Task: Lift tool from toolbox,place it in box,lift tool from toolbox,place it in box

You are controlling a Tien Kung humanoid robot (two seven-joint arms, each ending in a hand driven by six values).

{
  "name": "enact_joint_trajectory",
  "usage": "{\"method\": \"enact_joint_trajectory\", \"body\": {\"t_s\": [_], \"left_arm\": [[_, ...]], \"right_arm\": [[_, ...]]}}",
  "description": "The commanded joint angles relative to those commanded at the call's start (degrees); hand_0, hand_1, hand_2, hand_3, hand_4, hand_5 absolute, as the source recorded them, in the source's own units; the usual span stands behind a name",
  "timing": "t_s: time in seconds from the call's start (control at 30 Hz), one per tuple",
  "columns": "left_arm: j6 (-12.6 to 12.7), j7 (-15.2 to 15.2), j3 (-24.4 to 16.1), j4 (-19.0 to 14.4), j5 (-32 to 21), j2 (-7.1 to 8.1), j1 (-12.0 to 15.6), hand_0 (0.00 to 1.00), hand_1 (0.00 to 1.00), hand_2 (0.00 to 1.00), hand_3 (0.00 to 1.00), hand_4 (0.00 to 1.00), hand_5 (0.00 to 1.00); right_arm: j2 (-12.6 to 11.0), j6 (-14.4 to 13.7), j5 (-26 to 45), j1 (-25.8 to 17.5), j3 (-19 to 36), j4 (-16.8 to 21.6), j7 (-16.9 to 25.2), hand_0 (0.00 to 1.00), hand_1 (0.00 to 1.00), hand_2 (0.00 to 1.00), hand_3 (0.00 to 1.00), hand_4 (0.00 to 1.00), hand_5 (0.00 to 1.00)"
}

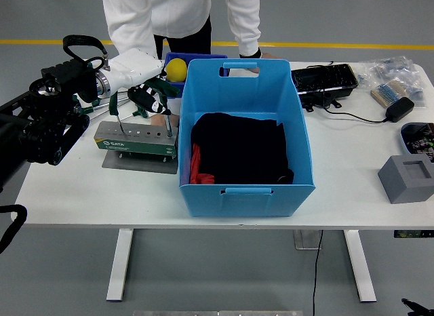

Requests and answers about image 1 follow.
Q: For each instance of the white table leg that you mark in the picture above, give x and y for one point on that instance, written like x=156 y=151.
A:
x=359 y=265
x=118 y=265

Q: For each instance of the grey metal floor plate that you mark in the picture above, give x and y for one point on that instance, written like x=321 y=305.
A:
x=305 y=241

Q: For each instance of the black table control panel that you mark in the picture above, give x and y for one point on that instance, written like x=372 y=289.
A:
x=413 y=234

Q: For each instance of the person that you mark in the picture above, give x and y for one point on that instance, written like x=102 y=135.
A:
x=176 y=11

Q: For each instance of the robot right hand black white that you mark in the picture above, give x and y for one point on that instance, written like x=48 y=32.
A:
x=415 y=307

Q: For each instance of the person's left hand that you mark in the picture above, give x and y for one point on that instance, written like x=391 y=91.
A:
x=268 y=56

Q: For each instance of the light blue parts tray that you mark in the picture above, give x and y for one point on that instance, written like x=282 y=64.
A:
x=403 y=136

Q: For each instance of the person's left forearm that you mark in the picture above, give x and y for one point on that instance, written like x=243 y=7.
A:
x=247 y=31

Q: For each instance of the black power adapter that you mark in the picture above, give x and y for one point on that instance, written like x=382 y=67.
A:
x=400 y=109

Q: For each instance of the black electronic box with tabs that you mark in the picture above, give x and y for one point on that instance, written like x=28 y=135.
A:
x=325 y=78

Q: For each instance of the tan blue resistor strip bundle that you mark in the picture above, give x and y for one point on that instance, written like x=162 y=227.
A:
x=386 y=92

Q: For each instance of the yellow ball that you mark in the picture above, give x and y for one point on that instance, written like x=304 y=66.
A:
x=176 y=70

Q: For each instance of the red cloth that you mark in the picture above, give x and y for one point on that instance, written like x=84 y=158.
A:
x=196 y=165

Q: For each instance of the black smartwatch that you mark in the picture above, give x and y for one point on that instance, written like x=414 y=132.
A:
x=251 y=53

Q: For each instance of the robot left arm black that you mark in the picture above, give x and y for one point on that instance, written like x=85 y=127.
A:
x=40 y=126

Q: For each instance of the large light blue plastic box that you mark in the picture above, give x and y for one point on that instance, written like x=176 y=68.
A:
x=251 y=202

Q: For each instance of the clear plastic bag of resistors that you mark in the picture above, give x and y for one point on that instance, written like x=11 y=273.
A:
x=390 y=70

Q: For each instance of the person's right hand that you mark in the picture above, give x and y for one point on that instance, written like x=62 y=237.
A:
x=157 y=120

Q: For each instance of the grey block with square recess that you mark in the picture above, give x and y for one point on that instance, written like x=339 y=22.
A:
x=407 y=190

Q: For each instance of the green grey metal wrench stand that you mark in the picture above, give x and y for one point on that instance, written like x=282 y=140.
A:
x=135 y=148

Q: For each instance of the black cloth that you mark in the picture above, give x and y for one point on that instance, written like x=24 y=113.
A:
x=244 y=150

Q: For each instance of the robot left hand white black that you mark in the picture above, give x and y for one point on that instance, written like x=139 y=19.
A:
x=132 y=68

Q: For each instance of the small dark blue bin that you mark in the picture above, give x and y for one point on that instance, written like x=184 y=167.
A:
x=196 y=55

